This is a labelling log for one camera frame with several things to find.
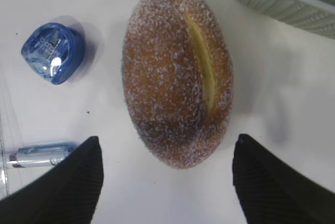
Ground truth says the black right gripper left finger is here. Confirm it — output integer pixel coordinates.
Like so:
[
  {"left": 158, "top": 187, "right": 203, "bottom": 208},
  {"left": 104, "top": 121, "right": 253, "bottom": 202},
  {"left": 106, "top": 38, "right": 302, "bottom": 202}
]
[{"left": 1, "top": 136, "right": 104, "bottom": 223}]

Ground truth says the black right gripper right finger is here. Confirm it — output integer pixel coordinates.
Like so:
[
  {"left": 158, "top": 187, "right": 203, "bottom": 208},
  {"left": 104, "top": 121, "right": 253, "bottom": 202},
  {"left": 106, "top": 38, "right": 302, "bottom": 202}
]
[{"left": 232, "top": 133, "right": 334, "bottom": 223}]

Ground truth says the sugared bread roll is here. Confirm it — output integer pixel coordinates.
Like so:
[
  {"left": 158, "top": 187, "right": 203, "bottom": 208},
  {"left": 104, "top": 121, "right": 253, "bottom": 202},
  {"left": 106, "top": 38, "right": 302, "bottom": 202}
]
[{"left": 121, "top": 0, "right": 233, "bottom": 169}]

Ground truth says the blue clear pen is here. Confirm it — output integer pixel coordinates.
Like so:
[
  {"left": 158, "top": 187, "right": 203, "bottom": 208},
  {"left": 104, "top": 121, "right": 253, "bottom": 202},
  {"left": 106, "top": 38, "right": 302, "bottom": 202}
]
[{"left": 9, "top": 141, "right": 79, "bottom": 169}]

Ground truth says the clear plastic ruler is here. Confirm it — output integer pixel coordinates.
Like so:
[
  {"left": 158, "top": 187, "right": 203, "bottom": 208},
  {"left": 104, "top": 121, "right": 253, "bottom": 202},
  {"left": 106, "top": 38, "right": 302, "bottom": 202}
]
[{"left": 1, "top": 113, "right": 12, "bottom": 199}]

